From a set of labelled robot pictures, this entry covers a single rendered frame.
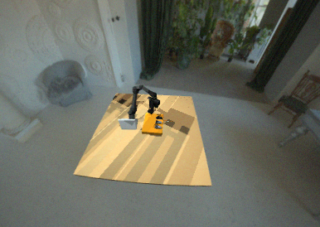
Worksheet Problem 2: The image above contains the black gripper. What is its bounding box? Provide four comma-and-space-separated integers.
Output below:
148, 104, 154, 114

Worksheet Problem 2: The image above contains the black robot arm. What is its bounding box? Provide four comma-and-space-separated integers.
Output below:
128, 85, 160, 119

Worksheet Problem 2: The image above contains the orange flat panel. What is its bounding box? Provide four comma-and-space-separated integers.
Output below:
142, 113, 163, 136

